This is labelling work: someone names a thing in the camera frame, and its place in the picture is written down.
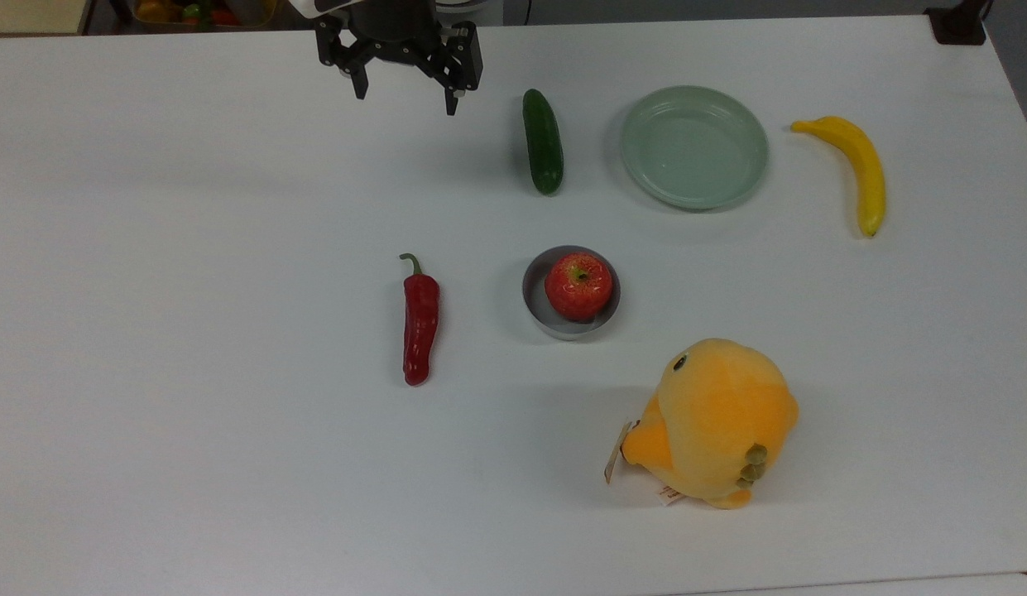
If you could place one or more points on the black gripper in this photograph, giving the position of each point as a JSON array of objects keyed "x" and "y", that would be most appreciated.
[{"x": 397, "y": 33}]

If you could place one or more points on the red apple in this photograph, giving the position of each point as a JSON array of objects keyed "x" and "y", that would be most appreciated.
[{"x": 578, "y": 286}]

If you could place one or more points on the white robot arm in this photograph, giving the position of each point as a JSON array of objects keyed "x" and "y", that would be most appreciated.
[{"x": 319, "y": 6}]

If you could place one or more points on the grey round bowl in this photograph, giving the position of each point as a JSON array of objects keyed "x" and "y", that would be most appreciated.
[{"x": 536, "y": 305}]

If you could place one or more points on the green cucumber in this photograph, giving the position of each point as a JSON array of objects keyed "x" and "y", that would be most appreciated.
[{"x": 543, "y": 142}]

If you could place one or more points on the clear plastic fruit container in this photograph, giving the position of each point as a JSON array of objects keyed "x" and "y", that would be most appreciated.
[{"x": 207, "y": 12}]

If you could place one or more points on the red chili pepper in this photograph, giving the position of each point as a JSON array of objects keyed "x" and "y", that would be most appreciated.
[{"x": 419, "y": 324}]

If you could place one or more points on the pale green plate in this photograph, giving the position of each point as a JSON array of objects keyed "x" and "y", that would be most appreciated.
[{"x": 693, "y": 147}]

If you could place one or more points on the beige wooden furniture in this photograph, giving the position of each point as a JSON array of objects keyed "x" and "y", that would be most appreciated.
[{"x": 33, "y": 15}]

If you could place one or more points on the yellow plush chick toy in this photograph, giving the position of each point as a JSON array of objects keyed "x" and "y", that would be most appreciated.
[{"x": 716, "y": 418}]

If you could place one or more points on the yellow banana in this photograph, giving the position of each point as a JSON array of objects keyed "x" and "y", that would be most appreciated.
[{"x": 862, "y": 162}]

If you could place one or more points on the black clamp block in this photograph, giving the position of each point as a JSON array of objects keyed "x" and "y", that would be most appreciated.
[{"x": 958, "y": 25}]

